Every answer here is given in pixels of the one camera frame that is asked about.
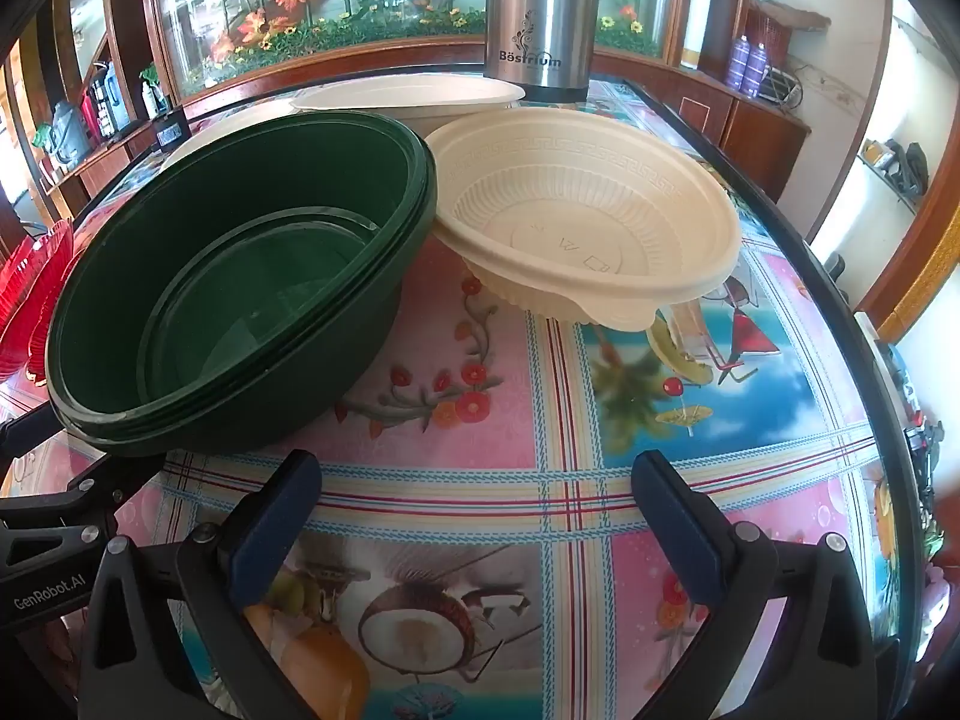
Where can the red flask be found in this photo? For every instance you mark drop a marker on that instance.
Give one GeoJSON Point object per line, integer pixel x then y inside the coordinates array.
{"type": "Point", "coordinates": [90, 114]}

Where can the low wooden cabinet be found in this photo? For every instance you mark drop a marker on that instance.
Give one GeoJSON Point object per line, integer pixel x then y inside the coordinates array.
{"type": "Point", "coordinates": [750, 142]}

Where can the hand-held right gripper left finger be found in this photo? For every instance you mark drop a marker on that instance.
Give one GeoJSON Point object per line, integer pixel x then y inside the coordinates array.
{"type": "Point", "coordinates": [274, 532]}

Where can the blue flask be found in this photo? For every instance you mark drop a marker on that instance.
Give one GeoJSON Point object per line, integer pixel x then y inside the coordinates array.
{"type": "Point", "coordinates": [114, 94]}

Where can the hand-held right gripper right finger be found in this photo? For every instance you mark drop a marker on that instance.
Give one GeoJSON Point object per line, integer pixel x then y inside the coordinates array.
{"type": "Point", "coordinates": [671, 525]}

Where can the stainless steel thermos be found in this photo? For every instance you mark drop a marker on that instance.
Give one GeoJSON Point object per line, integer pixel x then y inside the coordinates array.
{"type": "Point", "coordinates": [540, 15]}

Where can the wicker basket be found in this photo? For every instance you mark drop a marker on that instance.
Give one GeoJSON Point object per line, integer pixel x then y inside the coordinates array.
{"type": "Point", "coordinates": [772, 34]}

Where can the cream patterned plastic bowl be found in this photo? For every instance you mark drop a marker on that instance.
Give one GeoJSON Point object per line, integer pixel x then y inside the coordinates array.
{"type": "Point", "coordinates": [570, 187]}

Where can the floral glass partition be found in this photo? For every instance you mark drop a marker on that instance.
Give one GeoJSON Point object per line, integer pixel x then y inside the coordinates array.
{"type": "Point", "coordinates": [337, 7]}

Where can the small dark green bowl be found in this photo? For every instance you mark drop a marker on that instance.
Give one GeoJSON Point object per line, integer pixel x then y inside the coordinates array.
{"type": "Point", "coordinates": [262, 300]}

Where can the wooden sideboard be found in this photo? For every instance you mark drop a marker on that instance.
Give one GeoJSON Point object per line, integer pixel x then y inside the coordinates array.
{"type": "Point", "coordinates": [105, 165]}

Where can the grey blue jug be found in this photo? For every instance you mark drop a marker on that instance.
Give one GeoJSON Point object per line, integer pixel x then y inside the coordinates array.
{"type": "Point", "coordinates": [69, 136]}

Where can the white bottle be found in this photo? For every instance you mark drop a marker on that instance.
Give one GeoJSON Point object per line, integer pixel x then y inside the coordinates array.
{"type": "Point", "coordinates": [151, 99]}

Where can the large dark green bowl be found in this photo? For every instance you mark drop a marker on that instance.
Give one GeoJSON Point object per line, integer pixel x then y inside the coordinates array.
{"type": "Point", "coordinates": [225, 180]}

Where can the white smooth bowl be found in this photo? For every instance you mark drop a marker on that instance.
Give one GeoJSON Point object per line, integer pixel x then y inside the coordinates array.
{"type": "Point", "coordinates": [420, 94]}
{"type": "Point", "coordinates": [217, 146]}

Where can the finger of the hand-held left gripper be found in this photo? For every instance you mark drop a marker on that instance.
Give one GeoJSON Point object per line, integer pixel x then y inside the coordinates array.
{"type": "Point", "coordinates": [26, 435]}
{"type": "Point", "coordinates": [82, 491]}

